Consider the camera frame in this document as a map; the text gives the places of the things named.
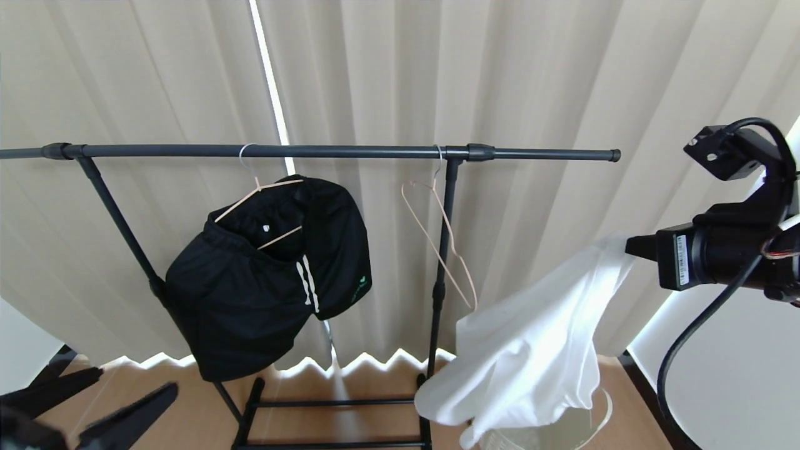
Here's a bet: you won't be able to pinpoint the beige curtain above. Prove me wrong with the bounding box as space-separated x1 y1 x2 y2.
0 0 800 376

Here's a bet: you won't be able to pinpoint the white laundry basket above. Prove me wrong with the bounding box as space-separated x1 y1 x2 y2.
478 387 613 450

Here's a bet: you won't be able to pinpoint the white garment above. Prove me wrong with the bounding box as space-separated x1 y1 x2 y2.
414 232 638 449

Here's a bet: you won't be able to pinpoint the black clothes rack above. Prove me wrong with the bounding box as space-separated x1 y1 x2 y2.
0 142 621 450

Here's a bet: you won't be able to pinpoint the black shorts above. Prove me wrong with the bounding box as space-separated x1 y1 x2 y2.
164 175 373 382

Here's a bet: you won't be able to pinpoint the black cable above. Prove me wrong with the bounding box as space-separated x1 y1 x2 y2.
656 117 800 438

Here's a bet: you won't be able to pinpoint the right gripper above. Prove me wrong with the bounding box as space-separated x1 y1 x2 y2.
656 222 800 307

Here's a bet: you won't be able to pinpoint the pink clothes hanger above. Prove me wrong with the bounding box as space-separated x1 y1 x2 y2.
214 144 305 251
401 147 479 313

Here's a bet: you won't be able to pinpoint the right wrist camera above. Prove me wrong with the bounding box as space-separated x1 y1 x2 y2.
683 125 798 227

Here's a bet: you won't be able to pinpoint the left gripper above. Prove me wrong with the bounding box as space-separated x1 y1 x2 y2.
0 367 179 450

